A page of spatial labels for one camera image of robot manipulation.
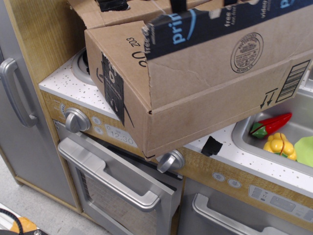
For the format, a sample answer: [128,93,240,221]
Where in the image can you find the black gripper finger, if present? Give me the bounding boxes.
[170,0,187,13]

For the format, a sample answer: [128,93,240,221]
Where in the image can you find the large cardboard box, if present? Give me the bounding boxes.
[69,0,313,160]

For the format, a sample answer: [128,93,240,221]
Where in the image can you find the grey toy stove burner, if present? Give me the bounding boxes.
[72,48,95,86]

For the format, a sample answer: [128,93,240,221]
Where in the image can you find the black tape piece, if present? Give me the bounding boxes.
[201,136,223,157]

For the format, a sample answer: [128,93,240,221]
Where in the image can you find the red toy chili pepper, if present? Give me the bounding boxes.
[249,113,292,139]

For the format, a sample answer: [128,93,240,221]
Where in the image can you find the silver left oven knob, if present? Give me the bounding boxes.
[65,107,91,133]

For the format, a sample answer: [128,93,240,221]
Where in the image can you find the silver oven knob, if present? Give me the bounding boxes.
[156,150,185,173]
[65,107,91,133]

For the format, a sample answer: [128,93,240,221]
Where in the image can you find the silver right oven knob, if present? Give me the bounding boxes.
[156,150,185,173]

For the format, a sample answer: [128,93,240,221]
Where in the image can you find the yellow toy bell pepper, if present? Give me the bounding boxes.
[263,133,297,161]

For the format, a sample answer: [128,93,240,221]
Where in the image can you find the silver toy sink basin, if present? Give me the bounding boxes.
[231,86,313,176]

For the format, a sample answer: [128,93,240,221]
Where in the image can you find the green toy lettuce leaf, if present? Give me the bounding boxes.
[294,136,313,167]

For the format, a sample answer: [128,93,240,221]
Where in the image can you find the grey toy oven door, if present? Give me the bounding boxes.
[58,138,183,235]

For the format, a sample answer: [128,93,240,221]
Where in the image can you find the grey dishwasher door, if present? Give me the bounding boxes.
[178,179,313,235]

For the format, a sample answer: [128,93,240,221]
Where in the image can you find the grey toy fridge door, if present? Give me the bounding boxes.
[0,1,77,209]

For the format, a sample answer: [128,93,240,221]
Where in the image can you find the orange object on floor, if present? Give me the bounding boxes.
[10,217,37,233]

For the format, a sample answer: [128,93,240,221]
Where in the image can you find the grey fridge door handle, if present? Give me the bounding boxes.
[0,58,38,128]

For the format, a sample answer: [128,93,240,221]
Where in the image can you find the black cable on floor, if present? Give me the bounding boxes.
[0,208,25,235]

